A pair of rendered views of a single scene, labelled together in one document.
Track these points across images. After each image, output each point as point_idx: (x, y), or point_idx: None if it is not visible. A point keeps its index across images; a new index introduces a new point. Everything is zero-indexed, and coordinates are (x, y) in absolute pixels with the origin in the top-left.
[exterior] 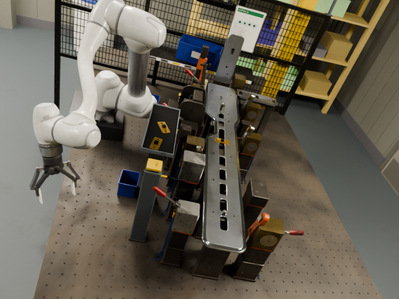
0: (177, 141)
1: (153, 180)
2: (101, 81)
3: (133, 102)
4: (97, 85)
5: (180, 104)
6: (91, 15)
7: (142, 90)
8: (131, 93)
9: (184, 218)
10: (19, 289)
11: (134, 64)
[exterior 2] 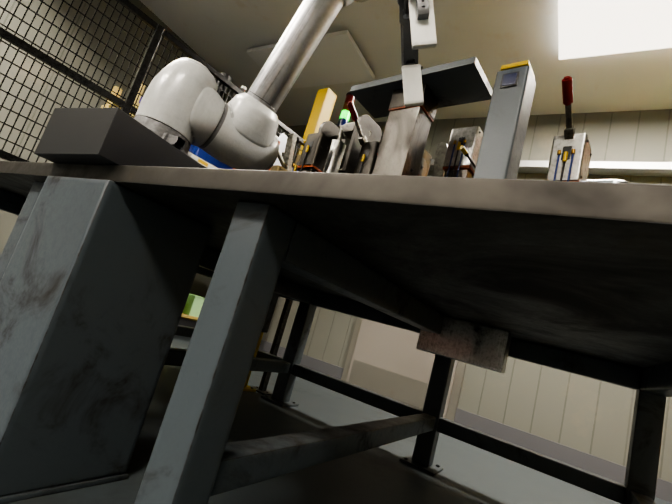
0: (371, 169)
1: (531, 91)
2: (197, 65)
3: (268, 115)
4: (189, 69)
5: (361, 117)
6: None
7: (285, 95)
8: (267, 96)
9: (587, 151)
10: None
11: (319, 19)
